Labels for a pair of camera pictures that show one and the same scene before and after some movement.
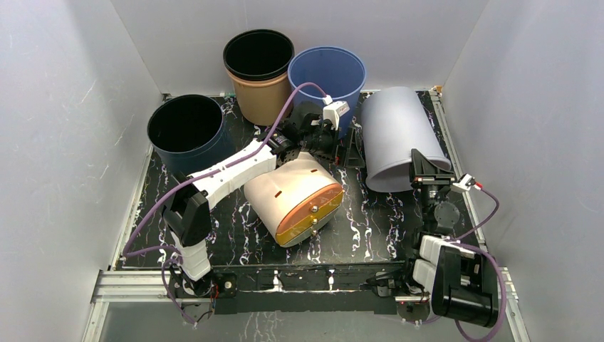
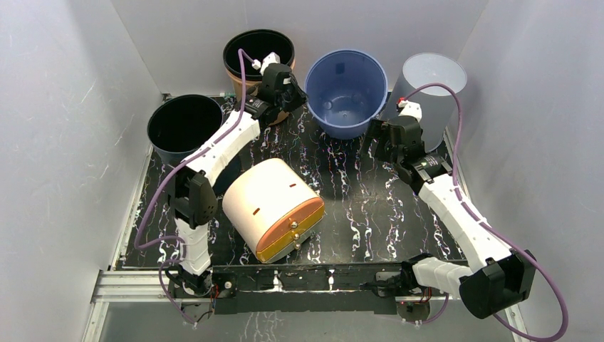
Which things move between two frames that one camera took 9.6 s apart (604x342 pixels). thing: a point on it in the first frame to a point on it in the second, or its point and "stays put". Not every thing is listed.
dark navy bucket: [188, 132] stays put
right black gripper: [432, 175] to [379, 137]
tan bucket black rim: [259, 63] stays put
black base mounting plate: [332, 288] stays put
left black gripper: [352, 159] to [300, 97]
